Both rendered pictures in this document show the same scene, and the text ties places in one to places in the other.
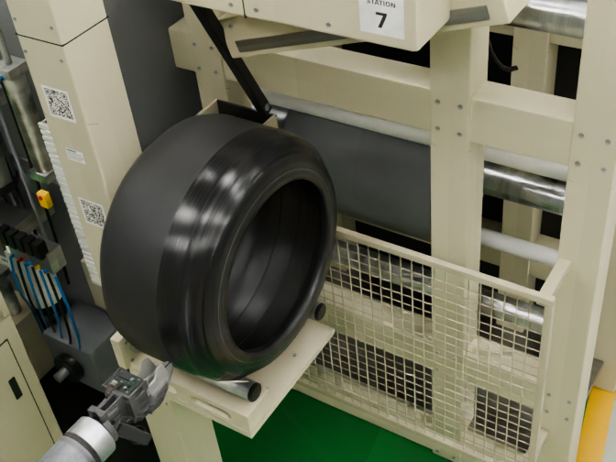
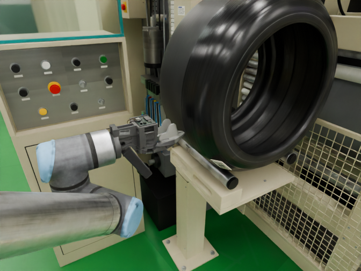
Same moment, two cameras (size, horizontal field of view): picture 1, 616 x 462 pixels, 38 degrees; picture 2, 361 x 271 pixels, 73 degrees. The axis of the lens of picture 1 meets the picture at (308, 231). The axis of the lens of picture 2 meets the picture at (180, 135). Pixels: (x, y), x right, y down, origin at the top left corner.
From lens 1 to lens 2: 1.23 m
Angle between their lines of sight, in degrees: 23
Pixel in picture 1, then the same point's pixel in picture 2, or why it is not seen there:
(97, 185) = not seen: hidden behind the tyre
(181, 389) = (189, 168)
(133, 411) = (139, 141)
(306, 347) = (273, 180)
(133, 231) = (190, 22)
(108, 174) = not seen: hidden behind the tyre
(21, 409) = (124, 162)
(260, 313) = (252, 147)
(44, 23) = not seen: outside the picture
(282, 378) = (253, 189)
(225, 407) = (210, 186)
